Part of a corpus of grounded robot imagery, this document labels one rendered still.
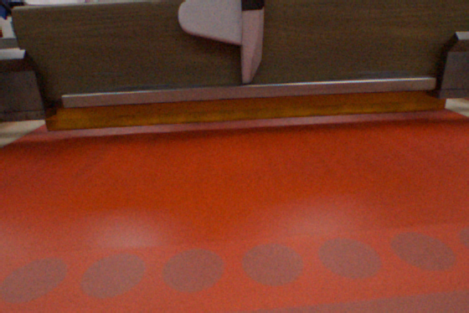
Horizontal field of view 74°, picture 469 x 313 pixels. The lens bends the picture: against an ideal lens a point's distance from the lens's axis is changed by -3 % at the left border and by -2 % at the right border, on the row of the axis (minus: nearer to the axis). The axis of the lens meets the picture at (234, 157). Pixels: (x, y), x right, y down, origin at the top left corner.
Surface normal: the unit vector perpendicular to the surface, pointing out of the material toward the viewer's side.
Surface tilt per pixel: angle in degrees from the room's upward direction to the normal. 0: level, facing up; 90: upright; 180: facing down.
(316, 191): 0
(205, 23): 84
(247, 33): 104
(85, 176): 0
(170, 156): 0
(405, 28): 90
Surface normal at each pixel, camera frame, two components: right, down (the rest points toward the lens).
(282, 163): -0.04, -0.92
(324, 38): 0.06, 0.38
